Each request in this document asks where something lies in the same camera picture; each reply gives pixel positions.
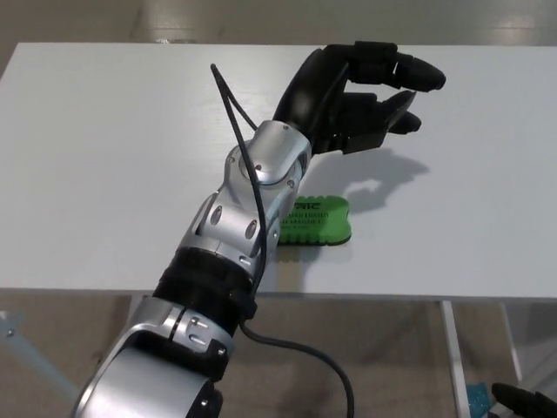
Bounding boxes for light blue metal beam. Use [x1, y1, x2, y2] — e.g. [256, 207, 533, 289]
[0, 310, 84, 395]

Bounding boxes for green whiteboard eraser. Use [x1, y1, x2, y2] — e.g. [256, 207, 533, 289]
[276, 195, 353, 248]

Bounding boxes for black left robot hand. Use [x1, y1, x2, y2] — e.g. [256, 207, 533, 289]
[272, 40, 448, 157]

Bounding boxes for white metal table leg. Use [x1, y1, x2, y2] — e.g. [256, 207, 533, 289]
[439, 300, 470, 418]
[499, 301, 524, 383]

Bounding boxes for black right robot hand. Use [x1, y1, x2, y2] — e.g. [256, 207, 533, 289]
[491, 381, 557, 418]

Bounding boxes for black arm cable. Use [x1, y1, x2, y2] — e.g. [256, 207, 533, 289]
[209, 63, 354, 418]

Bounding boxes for teal textured object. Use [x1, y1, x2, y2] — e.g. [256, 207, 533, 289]
[466, 380, 498, 418]

